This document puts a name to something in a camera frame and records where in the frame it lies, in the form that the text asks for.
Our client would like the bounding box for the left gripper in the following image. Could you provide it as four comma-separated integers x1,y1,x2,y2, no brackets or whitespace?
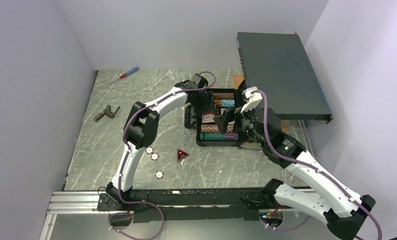
190,91,216,120

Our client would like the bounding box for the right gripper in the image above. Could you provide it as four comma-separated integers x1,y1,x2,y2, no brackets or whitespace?
214,100,268,148

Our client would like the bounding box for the red triangular dealer button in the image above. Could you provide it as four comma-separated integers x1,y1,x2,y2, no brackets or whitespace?
176,148,190,163

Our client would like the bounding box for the red playing card deck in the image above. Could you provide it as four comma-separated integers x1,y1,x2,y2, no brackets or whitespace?
201,112,215,123

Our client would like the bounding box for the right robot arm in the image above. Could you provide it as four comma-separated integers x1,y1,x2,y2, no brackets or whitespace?
213,107,376,240

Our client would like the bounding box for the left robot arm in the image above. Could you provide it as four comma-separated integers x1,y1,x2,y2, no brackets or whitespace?
97,73,214,211

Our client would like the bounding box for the black poker chip case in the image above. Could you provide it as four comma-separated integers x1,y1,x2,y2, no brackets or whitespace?
183,88,247,147

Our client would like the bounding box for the chip row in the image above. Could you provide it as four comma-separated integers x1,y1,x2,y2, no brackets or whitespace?
200,124,234,133
212,92,235,100
199,132,239,142
213,99,235,108

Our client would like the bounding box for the top chip row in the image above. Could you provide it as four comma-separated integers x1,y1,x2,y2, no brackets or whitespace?
212,92,235,100

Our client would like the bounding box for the bottom chip row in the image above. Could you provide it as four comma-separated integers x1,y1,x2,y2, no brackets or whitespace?
199,132,239,142

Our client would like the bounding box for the blue red screwdriver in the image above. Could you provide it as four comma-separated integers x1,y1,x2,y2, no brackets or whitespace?
110,66,140,84

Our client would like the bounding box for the dark grey rack box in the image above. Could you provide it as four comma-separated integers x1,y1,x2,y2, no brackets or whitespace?
236,32,333,124

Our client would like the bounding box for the poker chip upper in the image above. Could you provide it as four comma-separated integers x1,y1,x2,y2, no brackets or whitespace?
145,147,154,155

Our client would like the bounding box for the poker chip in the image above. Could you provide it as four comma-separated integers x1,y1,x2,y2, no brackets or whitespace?
155,170,164,180
150,153,159,161
145,147,154,155

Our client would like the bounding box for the poker chip middle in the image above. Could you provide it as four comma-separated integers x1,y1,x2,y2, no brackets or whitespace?
150,153,159,161

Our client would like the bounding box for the poker chip lower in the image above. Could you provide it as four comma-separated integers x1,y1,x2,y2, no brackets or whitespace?
155,170,164,180

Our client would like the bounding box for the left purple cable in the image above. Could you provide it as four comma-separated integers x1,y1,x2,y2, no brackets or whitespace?
107,70,217,240

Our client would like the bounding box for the purple cable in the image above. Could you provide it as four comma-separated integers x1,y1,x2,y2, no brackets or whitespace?
107,70,217,240
251,89,385,240

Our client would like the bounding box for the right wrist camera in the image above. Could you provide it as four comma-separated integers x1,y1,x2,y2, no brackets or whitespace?
240,86,263,114

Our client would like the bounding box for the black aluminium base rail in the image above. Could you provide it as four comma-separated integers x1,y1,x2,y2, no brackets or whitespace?
46,187,329,223

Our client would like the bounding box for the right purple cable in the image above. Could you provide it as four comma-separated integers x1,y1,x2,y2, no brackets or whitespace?
251,89,385,240

